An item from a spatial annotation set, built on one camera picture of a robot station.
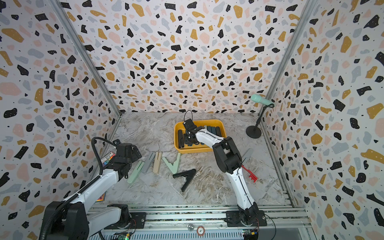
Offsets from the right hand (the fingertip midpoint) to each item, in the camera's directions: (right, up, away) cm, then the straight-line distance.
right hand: (189, 139), depth 104 cm
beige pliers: (-19, -9, -9) cm, 23 cm away
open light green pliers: (-9, -16, -14) cm, 23 cm away
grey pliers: (-26, -12, -10) cm, 30 cm away
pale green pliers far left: (-30, -16, -14) cm, 37 cm away
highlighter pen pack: (-52, -12, -11) cm, 54 cm away
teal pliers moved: (+17, +7, +6) cm, 19 cm away
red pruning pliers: (+38, -20, -15) cm, 46 cm away
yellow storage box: (+22, +5, +2) cm, 23 cm away
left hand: (-32, -6, -17) cm, 37 cm away
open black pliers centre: (+1, -19, -16) cm, 25 cm away
